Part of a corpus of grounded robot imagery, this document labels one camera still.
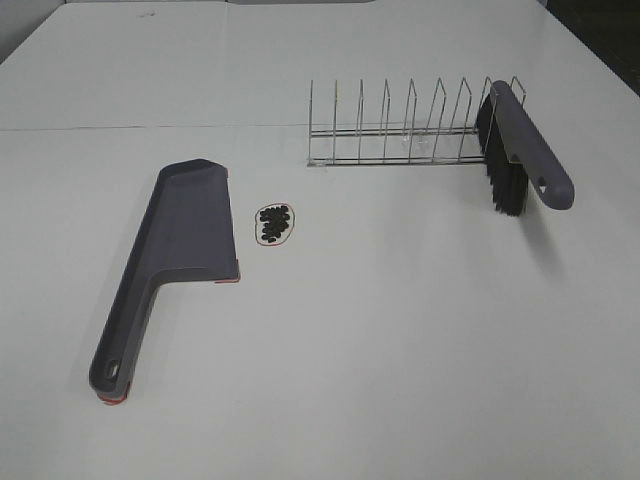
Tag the chrome wire dish rack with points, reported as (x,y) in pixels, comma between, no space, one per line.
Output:
(345,129)

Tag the grey hand brush black bristles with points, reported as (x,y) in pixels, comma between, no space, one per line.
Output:
(517,156)

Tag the pile of coffee beans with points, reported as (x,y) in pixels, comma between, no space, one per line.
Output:
(274,224)

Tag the grey plastic dustpan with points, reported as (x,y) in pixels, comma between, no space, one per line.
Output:
(186,235)

